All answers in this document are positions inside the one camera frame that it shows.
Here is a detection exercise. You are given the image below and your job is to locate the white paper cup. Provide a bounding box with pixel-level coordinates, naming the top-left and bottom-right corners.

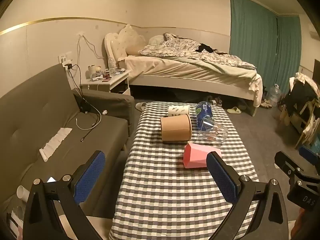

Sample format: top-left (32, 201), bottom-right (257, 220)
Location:
top-left (16, 185), bottom-right (31, 202)

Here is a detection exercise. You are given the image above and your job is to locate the brown cup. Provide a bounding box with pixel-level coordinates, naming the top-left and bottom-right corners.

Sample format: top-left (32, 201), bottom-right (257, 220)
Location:
top-left (160, 114), bottom-right (192, 143)

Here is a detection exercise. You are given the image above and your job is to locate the black clothing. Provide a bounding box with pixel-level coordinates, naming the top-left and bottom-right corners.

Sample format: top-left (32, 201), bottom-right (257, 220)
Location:
top-left (196, 43), bottom-right (228, 55)

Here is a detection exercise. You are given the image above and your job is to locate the white leaf-print cup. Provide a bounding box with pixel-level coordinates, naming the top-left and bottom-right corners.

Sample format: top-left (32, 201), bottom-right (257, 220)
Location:
top-left (167, 104), bottom-right (191, 117)

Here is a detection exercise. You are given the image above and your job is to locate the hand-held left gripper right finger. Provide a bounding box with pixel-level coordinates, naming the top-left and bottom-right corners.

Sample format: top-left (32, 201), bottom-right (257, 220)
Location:
top-left (206, 151), bottom-right (289, 240)

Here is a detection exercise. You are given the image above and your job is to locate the grey sofa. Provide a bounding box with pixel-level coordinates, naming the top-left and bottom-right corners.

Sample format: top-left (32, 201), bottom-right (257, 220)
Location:
top-left (0, 64), bottom-right (136, 230)

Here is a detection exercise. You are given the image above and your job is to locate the large water jug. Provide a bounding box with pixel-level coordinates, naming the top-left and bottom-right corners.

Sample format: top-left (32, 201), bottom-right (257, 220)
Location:
top-left (267, 84), bottom-right (281, 107)

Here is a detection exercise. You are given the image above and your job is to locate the white folded paper towel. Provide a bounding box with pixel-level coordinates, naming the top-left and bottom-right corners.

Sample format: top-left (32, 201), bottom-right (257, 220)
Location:
top-left (39, 127), bottom-right (73, 161)

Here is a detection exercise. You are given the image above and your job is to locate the white pillow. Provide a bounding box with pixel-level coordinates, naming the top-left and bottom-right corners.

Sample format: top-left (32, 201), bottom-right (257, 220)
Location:
top-left (148, 35), bottom-right (166, 46)

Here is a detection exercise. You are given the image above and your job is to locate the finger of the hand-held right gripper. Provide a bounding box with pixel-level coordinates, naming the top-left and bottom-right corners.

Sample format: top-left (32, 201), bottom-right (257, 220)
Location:
top-left (299, 146), bottom-right (320, 175)
top-left (274, 151), bottom-right (304, 180)

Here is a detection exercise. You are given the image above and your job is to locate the white bed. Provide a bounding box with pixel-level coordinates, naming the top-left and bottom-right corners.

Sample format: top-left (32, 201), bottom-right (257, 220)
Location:
top-left (104, 24), bottom-right (263, 117)

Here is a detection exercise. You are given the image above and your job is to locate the black cable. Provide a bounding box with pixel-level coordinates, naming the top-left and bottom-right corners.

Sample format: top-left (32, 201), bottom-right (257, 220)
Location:
top-left (67, 64), bottom-right (102, 142)

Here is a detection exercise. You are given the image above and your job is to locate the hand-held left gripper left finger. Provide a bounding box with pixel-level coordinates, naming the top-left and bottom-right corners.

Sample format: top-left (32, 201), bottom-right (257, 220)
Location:
top-left (23, 151), bottom-right (106, 240)

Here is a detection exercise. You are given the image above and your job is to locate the white nightstand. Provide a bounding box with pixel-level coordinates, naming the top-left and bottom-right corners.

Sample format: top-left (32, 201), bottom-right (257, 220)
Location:
top-left (80, 69), bottom-right (131, 97)

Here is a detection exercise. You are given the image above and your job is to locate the clear plastic cup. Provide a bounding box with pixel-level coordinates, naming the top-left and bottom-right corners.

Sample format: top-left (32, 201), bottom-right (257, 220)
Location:
top-left (196, 119), bottom-right (229, 147)

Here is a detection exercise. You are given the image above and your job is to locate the pink box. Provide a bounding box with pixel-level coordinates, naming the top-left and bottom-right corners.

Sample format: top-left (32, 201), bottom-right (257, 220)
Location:
top-left (183, 142), bottom-right (222, 169)

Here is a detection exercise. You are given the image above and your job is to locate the white wall cable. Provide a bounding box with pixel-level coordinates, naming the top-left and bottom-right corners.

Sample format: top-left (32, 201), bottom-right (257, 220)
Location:
top-left (77, 31), bottom-right (107, 61)

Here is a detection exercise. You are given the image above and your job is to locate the green curtain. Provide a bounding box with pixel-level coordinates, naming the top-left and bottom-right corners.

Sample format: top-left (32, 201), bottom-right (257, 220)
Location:
top-left (229, 0), bottom-right (301, 97)

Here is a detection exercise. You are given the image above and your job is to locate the chair with clothes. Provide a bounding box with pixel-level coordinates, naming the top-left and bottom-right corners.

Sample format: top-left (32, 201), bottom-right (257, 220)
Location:
top-left (278, 72), bottom-right (320, 151)

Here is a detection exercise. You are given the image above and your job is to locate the wall power socket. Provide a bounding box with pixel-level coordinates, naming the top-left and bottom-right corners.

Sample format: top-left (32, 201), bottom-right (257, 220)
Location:
top-left (58, 52), bottom-right (73, 71)

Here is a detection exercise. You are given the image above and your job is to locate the grey checkered tablecloth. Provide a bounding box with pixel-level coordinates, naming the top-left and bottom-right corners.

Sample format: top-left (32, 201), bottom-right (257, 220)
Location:
top-left (110, 102), bottom-right (259, 240)

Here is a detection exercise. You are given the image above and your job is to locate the floral blanket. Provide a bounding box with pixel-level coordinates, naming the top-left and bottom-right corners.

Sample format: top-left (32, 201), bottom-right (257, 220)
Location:
top-left (138, 33), bottom-right (257, 70)

